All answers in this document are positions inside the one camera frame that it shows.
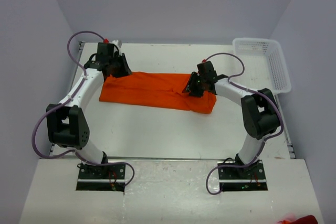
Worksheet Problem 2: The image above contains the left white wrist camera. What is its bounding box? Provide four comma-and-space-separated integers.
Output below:
103, 39, 122, 49

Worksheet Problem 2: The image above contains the white plastic basket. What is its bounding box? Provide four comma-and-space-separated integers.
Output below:
233, 38, 292, 94

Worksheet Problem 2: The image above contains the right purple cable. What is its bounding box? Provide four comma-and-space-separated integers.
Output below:
206, 52, 284, 196

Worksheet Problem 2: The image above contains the purple cable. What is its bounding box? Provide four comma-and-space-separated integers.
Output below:
31, 31, 135, 190
206, 52, 284, 196

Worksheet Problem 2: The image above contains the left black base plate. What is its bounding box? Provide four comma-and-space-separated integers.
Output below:
76, 163, 125, 192

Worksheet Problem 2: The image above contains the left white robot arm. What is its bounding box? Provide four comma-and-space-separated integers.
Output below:
46, 40, 132, 178

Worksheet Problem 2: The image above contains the orange t shirt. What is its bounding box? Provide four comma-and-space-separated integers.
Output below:
99, 72, 217, 114

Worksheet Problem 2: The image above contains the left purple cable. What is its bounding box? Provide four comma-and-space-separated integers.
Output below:
31, 31, 135, 190

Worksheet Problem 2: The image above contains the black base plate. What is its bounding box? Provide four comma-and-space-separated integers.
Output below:
218, 161, 268, 192
76, 163, 125, 192

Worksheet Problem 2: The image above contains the red cloth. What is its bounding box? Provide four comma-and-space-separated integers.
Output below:
276, 215, 318, 224

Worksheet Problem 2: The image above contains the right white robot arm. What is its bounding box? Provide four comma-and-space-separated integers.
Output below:
183, 61, 284, 178

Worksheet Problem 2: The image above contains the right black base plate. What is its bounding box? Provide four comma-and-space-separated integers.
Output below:
218, 161, 268, 192

